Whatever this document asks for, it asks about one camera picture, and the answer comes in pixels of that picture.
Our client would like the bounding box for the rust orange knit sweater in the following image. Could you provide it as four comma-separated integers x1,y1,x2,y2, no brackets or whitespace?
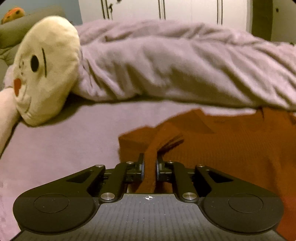
118,108,295,240

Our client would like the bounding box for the lavender bed sheet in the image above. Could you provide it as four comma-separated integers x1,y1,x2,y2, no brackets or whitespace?
0,99,258,241

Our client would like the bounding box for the cream round face plush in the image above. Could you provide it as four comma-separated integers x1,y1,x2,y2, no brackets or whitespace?
13,16,81,126

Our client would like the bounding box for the lavender rolled duvet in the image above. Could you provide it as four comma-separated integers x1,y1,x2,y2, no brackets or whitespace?
72,20,295,111

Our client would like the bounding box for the orange spotted plush toy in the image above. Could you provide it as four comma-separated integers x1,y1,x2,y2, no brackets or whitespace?
1,7,26,25

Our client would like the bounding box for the white wardrobe with black handles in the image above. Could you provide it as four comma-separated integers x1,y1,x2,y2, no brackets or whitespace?
78,0,253,32

